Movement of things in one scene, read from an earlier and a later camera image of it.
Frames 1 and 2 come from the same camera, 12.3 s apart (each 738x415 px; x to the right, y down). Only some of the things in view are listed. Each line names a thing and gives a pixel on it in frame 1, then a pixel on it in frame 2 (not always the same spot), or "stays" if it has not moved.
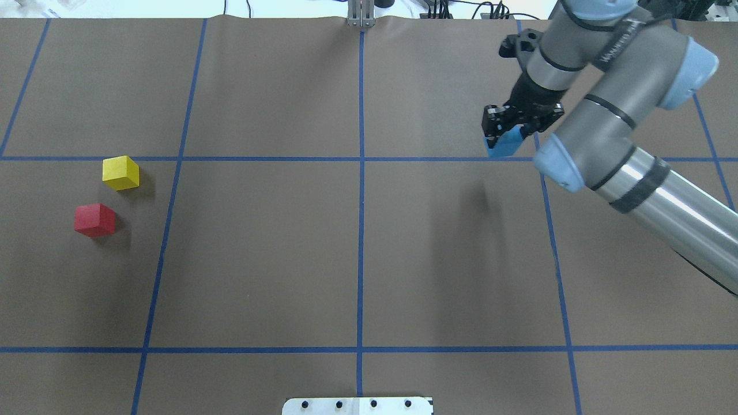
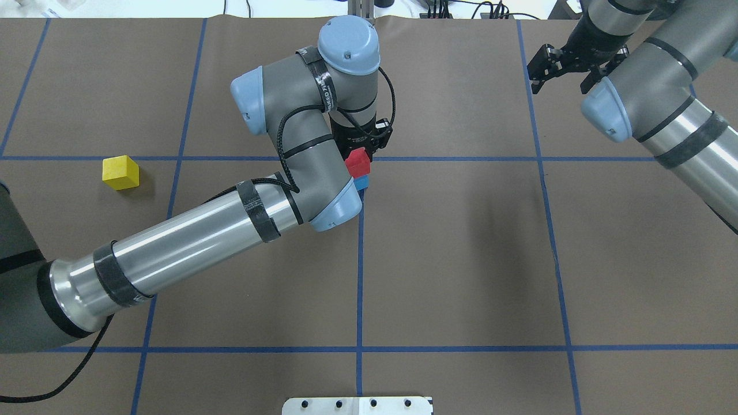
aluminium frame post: (361, 13) stays
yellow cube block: (120, 172) stays
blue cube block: (507, 143) → (361, 182)
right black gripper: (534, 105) → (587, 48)
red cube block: (94, 220) → (358, 162)
